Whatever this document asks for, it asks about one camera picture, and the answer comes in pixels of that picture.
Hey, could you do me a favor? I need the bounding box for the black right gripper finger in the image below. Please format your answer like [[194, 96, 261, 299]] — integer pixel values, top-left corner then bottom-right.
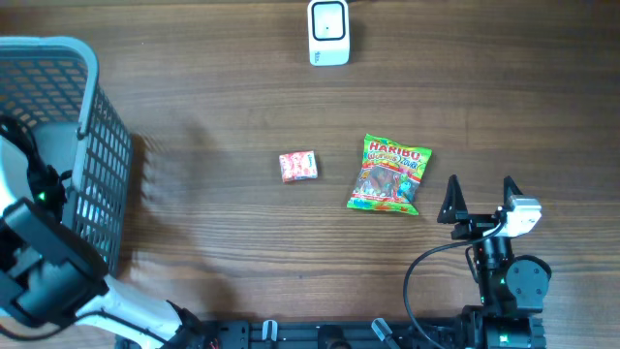
[[437, 174, 469, 224], [503, 175, 523, 206]]

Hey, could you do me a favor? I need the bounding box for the green Haribo gummy bag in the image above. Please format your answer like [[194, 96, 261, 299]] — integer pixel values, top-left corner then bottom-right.
[[346, 134, 432, 215]]

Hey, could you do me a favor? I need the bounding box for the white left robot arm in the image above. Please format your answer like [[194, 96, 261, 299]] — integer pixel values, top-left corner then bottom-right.
[[1, 116, 207, 348]]

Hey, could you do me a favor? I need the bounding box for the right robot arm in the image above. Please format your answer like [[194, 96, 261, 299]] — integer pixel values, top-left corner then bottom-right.
[[437, 175, 552, 348]]

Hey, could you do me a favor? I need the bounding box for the white barcode scanner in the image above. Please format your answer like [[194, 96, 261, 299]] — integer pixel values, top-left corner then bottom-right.
[[307, 0, 351, 67]]

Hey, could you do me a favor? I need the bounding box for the grey plastic mesh basket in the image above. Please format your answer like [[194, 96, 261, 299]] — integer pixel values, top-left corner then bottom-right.
[[1, 37, 133, 276]]

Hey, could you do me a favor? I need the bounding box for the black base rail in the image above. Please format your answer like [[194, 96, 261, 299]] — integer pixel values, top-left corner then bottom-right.
[[115, 317, 547, 349]]

